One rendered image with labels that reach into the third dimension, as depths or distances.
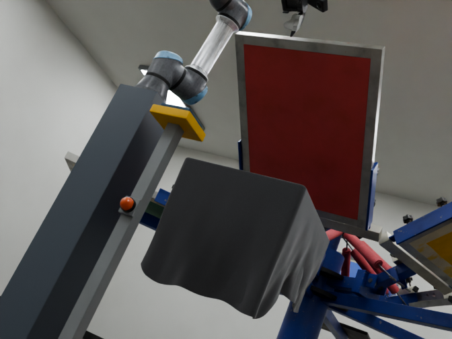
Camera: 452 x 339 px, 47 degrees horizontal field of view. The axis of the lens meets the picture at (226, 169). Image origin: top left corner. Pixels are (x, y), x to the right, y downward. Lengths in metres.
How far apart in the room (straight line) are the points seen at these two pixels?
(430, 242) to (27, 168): 4.71
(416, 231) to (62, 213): 1.41
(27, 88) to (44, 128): 0.52
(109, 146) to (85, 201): 0.23
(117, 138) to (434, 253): 1.43
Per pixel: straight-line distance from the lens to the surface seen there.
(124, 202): 1.40
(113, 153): 1.98
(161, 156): 1.47
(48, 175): 6.38
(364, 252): 2.69
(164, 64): 2.18
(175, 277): 1.64
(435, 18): 3.97
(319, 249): 1.94
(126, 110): 2.06
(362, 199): 2.20
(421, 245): 2.38
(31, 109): 6.04
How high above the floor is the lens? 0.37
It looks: 20 degrees up
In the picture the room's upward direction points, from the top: 24 degrees clockwise
